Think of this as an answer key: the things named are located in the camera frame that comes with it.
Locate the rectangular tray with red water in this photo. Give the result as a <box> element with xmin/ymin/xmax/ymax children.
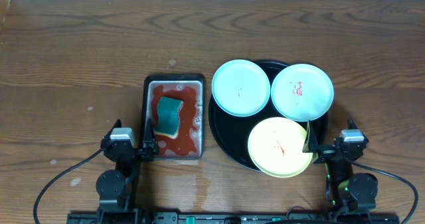
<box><xmin>141</xmin><ymin>74</ymin><xmax>204</xmax><ymax>160</ymax></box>

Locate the pale green plate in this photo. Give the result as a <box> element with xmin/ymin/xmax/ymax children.
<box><xmin>270</xmin><ymin>64</ymin><xmax>334</xmax><ymax>122</ymax></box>
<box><xmin>211</xmin><ymin>59</ymin><xmax>270</xmax><ymax>117</ymax></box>

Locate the green yellow sponge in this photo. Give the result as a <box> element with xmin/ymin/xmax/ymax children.
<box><xmin>153</xmin><ymin>97</ymin><xmax>183</xmax><ymax>139</ymax></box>

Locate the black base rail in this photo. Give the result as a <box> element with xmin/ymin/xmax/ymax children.
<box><xmin>66</xmin><ymin>211</ymin><xmax>400</xmax><ymax>224</ymax></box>

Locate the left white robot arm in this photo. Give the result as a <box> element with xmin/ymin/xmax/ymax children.
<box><xmin>96</xmin><ymin>120</ymin><xmax>159</xmax><ymax>212</ymax></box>

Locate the yellow plate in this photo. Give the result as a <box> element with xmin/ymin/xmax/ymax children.
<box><xmin>247</xmin><ymin>117</ymin><xmax>312</xmax><ymax>178</ymax></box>

